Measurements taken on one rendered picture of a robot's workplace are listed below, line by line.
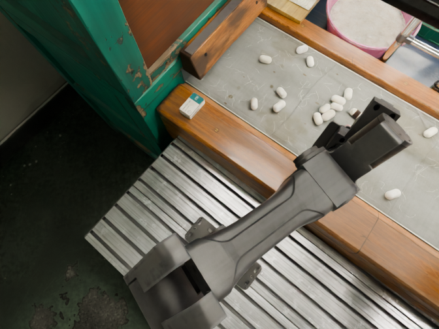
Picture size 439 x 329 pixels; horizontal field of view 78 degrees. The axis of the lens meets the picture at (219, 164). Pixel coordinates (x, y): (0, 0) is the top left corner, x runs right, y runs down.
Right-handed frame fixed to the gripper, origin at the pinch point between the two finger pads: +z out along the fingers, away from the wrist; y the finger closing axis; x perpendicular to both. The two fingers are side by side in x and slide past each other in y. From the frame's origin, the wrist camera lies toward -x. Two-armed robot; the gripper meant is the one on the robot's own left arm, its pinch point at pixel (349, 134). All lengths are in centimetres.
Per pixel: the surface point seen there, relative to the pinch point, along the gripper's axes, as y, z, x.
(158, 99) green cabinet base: 42.5, -6.4, 16.1
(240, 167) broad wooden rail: 15.2, -6.9, 18.0
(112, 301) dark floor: 34, -9, 120
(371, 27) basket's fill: 10.2, 39.9, -17.6
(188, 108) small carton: 34.2, -5.4, 13.9
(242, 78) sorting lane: 30.3, 11.1, 5.8
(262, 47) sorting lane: 31.7, 20.0, -1.8
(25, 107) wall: 128, 13, 78
